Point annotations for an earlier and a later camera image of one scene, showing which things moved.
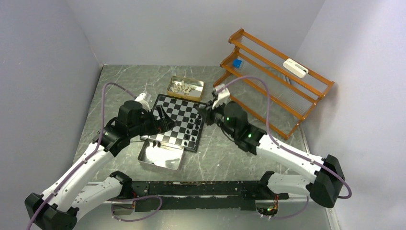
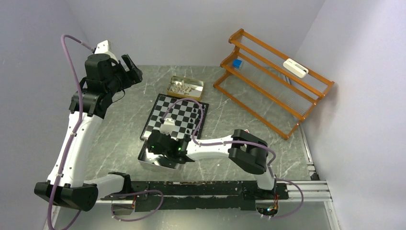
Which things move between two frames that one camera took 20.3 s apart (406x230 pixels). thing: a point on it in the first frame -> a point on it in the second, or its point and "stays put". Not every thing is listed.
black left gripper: (164, 124) -> (135, 74)
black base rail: (201, 195) stays put
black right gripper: (209, 111) -> (152, 150)
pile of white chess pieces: (184, 87) stays put
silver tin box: (166, 157) stays put
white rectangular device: (296, 68) stays put
